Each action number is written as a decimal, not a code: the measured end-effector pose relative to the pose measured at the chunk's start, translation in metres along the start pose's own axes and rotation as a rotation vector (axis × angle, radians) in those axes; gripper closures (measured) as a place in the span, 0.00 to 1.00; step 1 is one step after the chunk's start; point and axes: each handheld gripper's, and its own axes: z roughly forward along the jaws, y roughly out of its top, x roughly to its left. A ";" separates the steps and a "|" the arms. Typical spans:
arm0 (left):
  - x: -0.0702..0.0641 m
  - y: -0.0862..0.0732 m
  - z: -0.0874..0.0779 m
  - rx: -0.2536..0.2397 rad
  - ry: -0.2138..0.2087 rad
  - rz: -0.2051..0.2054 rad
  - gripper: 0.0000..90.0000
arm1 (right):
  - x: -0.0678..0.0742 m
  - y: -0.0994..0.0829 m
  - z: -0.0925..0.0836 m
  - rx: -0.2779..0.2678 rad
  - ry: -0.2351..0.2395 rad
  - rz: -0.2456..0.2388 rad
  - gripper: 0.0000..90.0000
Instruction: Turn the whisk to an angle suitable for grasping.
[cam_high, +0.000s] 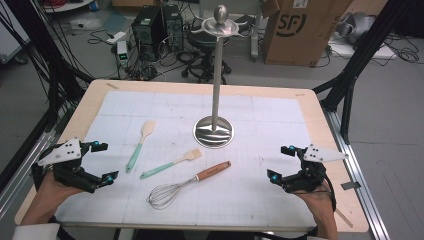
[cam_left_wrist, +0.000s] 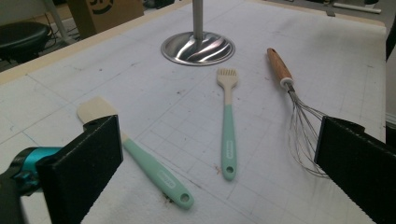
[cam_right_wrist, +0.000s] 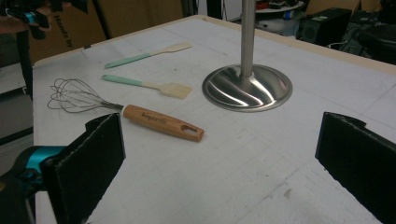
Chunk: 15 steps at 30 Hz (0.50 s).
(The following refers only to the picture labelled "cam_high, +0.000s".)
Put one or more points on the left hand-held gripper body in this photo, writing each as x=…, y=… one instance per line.
x=60, y=154

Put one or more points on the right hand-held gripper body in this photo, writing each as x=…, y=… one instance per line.
x=311, y=175

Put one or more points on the steel utensil stand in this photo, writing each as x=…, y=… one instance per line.
x=216, y=83

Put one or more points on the person's right hand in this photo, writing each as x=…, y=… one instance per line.
x=318, y=200

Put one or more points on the person's left hand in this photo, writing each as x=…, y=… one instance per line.
x=55, y=191

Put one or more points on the grey tape piece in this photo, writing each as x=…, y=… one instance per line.
x=350, y=185

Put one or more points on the white grid mat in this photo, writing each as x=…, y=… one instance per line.
x=233, y=200

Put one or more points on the thin wooden strip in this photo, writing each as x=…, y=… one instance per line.
x=344, y=218

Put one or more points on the small device green display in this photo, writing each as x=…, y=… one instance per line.
x=122, y=53

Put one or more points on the white power strip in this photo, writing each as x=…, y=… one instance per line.
x=116, y=37

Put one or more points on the large brown cardboard box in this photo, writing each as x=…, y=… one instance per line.
x=320, y=40

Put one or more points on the black computer tower green label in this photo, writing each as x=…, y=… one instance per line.
x=148, y=36

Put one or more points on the black office stool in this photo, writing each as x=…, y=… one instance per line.
x=203, y=66

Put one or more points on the grey plastic device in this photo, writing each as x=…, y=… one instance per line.
x=356, y=26

